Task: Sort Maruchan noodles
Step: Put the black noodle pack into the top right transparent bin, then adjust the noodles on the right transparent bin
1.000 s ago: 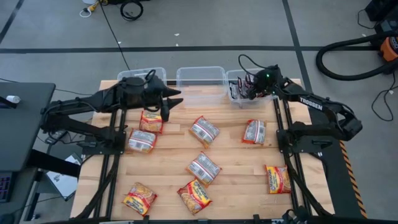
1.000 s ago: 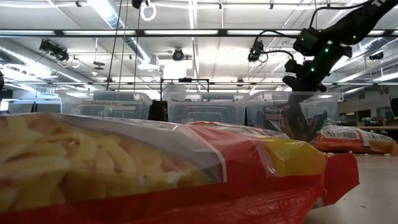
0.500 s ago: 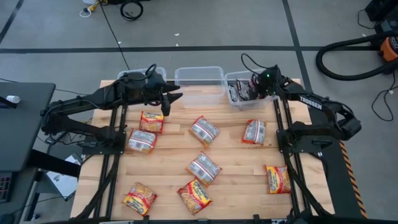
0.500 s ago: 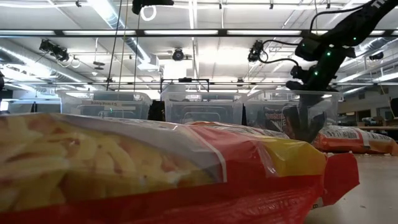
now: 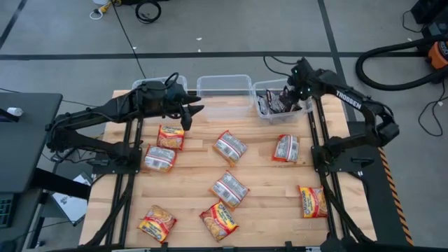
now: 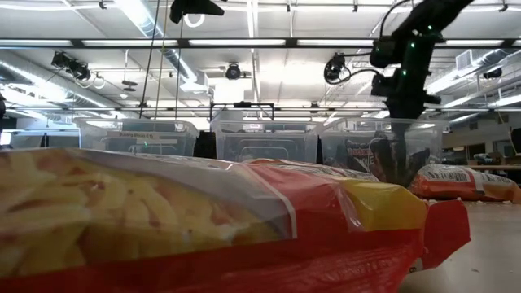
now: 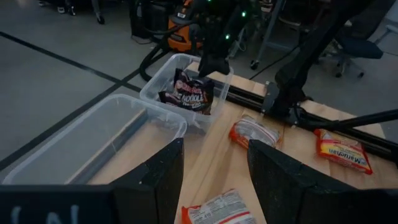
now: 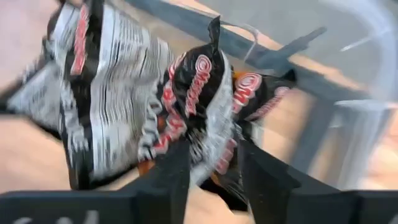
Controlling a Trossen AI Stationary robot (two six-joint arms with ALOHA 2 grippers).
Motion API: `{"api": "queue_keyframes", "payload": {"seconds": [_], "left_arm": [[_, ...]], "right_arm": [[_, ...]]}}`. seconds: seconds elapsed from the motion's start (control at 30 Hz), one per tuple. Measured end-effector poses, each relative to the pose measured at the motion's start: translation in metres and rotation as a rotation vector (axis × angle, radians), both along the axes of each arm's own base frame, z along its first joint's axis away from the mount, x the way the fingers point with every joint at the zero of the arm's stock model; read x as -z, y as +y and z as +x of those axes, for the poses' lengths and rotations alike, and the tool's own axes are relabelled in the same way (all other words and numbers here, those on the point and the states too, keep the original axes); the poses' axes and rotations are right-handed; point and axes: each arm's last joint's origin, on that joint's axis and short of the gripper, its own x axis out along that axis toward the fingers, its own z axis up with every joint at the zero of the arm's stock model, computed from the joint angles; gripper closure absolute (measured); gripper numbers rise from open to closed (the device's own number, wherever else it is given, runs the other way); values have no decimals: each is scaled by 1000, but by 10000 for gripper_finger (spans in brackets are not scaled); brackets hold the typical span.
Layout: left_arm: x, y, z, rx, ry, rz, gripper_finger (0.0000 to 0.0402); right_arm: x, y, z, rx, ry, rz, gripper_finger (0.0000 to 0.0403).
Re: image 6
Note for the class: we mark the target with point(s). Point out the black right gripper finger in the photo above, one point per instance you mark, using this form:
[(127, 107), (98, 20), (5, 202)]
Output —
[(401, 150)]

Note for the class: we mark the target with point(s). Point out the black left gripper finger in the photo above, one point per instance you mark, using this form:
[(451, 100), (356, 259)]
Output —
[(191, 8)]

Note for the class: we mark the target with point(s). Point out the black spicy beef noodle packet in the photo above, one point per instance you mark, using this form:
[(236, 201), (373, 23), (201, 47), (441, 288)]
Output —
[(384, 163)]

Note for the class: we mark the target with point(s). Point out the black fire noodle packet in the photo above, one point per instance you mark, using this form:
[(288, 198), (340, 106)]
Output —
[(419, 163), (360, 154)]

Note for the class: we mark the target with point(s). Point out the orange noodle packet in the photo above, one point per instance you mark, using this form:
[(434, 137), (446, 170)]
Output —
[(317, 167), (447, 179)]

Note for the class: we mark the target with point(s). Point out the large red yellow noodle packet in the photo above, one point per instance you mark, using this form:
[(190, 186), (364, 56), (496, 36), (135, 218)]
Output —
[(163, 211)]

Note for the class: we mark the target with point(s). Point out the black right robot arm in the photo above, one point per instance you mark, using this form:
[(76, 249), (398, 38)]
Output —
[(431, 16)]

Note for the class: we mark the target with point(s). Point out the clear plastic bin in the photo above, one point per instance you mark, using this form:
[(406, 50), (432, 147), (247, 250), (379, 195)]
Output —
[(264, 138), (431, 134)]

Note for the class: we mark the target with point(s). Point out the white ceiling air vent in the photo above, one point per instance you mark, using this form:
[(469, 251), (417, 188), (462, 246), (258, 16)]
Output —
[(464, 59)]

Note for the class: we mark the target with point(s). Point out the black dome ceiling fixture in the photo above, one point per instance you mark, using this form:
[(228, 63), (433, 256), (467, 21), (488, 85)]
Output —
[(492, 73)]

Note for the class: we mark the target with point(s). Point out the wooden background table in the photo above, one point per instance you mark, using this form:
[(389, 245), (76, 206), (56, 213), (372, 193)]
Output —
[(494, 167)]

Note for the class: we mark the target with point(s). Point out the dark background monitor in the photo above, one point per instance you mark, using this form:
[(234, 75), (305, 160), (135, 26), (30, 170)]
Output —
[(516, 140)]

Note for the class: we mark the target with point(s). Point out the background shelf with goods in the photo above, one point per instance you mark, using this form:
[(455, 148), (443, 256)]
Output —
[(205, 144)]

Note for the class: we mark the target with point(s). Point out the clear bin with paper label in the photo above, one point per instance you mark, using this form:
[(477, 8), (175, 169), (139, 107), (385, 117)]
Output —
[(138, 138)]

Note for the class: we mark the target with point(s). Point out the grey fabric partition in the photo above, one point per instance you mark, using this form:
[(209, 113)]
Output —
[(61, 140)]

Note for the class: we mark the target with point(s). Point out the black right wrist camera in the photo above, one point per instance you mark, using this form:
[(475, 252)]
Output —
[(382, 51)]

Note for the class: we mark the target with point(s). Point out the silver ceiling air duct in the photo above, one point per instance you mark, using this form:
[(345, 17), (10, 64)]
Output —
[(138, 18)]

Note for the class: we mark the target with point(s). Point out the round black ceiling camera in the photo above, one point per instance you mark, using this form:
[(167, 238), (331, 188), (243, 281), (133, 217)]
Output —
[(233, 71)]

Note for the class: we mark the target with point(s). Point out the black overhead frame beam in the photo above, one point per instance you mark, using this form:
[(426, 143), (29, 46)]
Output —
[(291, 42)]

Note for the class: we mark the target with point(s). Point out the long black ceiling camera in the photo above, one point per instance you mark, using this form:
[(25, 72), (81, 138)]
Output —
[(71, 65)]

